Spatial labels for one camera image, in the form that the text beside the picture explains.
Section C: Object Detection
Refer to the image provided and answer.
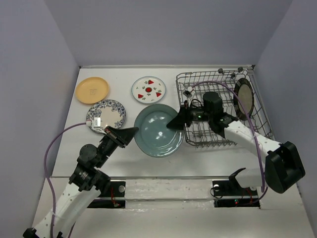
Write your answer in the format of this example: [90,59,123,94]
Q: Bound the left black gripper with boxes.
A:
[96,125,139,167]

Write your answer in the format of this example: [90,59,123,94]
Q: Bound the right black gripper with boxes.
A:
[166,101,212,130]

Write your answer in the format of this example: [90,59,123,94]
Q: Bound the blue floral plate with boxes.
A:
[86,99,126,133]

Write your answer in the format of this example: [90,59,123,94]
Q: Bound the teal plate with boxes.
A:
[134,104,184,158]

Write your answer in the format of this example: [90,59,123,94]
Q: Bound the white watermelon plate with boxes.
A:
[131,76,166,104]

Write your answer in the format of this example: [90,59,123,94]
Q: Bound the yellow bear plate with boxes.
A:
[75,77,109,104]

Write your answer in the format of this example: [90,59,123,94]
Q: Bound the brown rimmed beige plate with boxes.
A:
[233,78,255,121]

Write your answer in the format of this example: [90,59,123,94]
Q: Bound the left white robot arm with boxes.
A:
[22,126,139,238]

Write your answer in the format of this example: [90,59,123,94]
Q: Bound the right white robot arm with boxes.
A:
[167,92,306,194]

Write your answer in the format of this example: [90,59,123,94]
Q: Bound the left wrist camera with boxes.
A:
[86,117,103,132]

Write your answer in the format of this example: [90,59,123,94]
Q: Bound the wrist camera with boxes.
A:
[182,87,194,98]
[86,117,103,132]

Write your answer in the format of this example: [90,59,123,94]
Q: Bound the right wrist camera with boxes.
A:
[182,87,194,98]

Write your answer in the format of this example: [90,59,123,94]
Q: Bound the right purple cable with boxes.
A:
[190,81,268,200]

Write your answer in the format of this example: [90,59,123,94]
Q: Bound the purple cable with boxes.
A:
[190,81,268,200]
[44,121,93,238]

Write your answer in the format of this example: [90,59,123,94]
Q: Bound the grey wire dish rack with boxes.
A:
[176,67,273,147]

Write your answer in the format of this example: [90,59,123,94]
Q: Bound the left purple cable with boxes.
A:
[44,121,93,238]

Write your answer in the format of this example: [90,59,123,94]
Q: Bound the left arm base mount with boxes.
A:
[88,180,126,209]

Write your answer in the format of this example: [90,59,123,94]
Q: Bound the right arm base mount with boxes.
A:
[210,168,260,208]

